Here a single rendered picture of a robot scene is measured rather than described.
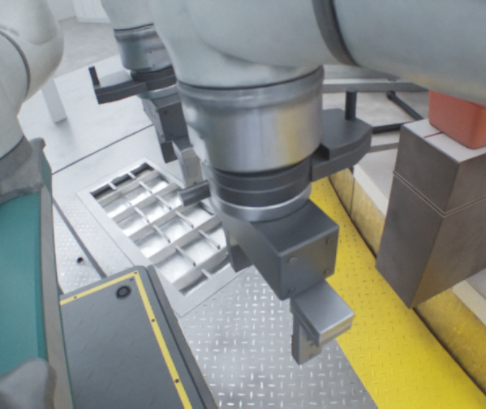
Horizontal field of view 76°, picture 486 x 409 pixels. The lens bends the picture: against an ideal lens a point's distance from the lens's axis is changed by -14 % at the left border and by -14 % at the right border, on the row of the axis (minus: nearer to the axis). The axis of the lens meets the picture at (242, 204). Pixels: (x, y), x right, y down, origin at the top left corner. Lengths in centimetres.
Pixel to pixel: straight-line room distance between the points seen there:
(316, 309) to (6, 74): 52
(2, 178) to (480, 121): 70
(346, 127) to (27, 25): 55
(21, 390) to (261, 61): 27
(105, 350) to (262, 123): 69
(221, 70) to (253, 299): 106
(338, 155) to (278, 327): 91
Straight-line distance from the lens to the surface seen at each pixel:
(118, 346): 81
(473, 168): 61
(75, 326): 89
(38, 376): 31
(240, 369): 107
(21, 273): 42
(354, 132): 27
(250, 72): 18
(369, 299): 120
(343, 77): 182
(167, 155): 62
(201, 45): 17
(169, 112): 45
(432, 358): 114
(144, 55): 45
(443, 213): 62
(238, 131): 19
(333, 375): 106
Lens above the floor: 97
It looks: 39 degrees down
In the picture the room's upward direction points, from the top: 8 degrees counter-clockwise
